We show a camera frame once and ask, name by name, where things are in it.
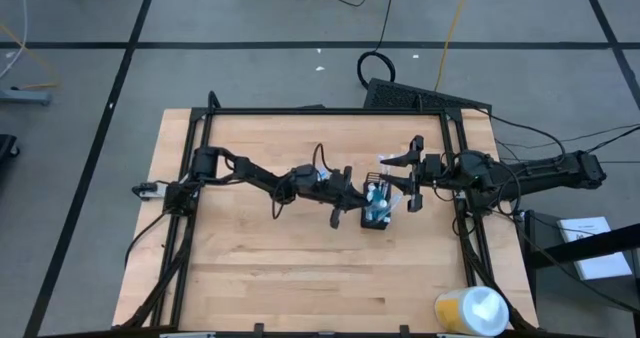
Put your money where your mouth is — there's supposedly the white booklet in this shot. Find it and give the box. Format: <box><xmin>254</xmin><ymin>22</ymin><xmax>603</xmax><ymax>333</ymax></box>
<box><xmin>557</xmin><ymin>216</ymin><xmax>634</xmax><ymax>282</ymax></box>

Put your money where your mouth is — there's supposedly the orange floor cable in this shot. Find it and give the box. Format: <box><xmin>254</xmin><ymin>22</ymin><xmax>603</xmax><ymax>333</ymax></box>
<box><xmin>0</xmin><ymin>21</ymin><xmax>60</xmax><ymax>92</ymax></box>

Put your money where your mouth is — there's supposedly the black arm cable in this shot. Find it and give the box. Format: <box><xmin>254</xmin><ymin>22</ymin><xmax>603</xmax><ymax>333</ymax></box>
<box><xmin>123</xmin><ymin>210</ymin><xmax>169</xmax><ymax>270</ymax></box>
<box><xmin>472</xmin><ymin>106</ymin><xmax>569</xmax><ymax>165</ymax></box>

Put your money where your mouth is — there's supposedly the black wire caddy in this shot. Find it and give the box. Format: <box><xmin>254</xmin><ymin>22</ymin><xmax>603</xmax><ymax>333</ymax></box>
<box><xmin>359</xmin><ymin>171</ymin><xmax>395</xmax><ymax>231</ymax></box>

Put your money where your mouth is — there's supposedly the yellow hanging cable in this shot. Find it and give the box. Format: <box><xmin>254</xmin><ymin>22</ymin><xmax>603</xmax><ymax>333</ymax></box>
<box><xmin>433</xmin><ymin>0</ymin><xmax>475</xmax><ymax>92</ymax></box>

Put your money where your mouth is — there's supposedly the yellow tub white lid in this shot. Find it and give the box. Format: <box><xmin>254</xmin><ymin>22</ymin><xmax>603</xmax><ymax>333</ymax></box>
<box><xmin>433</xmin><ymin>285</ymin><xmax>511</xmax><ymax>338</ymax></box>

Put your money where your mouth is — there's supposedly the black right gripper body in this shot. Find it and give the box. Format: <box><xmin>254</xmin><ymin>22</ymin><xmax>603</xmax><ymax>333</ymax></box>
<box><xmin>407</xmin><ymin>134</ymin><xmax>454</xmax><ymax>214</ymax></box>

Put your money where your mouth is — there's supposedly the grey metal floor foot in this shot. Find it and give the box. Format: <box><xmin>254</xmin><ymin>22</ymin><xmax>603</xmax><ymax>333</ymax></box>
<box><xmin>0</xmin><ymin>88</ymin><xmax>54</xmax><ymax>107</ymax></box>

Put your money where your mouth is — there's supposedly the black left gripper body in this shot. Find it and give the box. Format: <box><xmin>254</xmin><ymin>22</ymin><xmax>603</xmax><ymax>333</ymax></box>
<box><xmin>287</xmin><ymin>162</ymin><xmax>364</xmax><ymax>230</ymax></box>

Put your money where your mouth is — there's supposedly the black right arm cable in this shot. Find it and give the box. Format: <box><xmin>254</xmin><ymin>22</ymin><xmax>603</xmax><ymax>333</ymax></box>
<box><xmin>472</xmin><ymin>106</ymin><xmax>569</xmax><ymax>165</ymax></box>

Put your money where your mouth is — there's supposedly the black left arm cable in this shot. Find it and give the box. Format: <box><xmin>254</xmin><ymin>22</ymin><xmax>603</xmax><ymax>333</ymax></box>
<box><xmin>123</xmin><ymin>210</ymin><xmax>169</xmax><ymax>270</ymax></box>

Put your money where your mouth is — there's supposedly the black aluminium table frame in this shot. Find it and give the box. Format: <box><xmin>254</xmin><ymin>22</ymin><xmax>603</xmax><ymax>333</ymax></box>
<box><xmin>112</xmin><ymin>90</ymin><xmax>541</xmax><ymax>338</ymax></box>

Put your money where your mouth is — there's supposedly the black caster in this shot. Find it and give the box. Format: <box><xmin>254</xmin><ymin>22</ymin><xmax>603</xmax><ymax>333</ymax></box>
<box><xmin>0</xmin><ymin>133</ymin><xmax>21</xmax><ymax>160</ymax></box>

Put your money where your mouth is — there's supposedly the black perforated metal panel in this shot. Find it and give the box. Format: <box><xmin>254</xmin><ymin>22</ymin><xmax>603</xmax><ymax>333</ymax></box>
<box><xmin>363</xmin><ymin>77</ymin><xmax>494</xmax><ymax>112</ymax></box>

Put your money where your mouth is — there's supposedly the black side cart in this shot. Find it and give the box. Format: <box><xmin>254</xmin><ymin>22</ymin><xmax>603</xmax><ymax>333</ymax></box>
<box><xmin>514</xmin><ymin>208</ymin><xmax>640</xmax><ymax>338</ymax></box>

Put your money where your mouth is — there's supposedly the white floor cable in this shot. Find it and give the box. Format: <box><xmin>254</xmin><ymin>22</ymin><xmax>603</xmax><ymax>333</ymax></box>
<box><xmin>0</xmin><ymin>0</ymin><xmax>29</xmax><ymax>79</ymax></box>

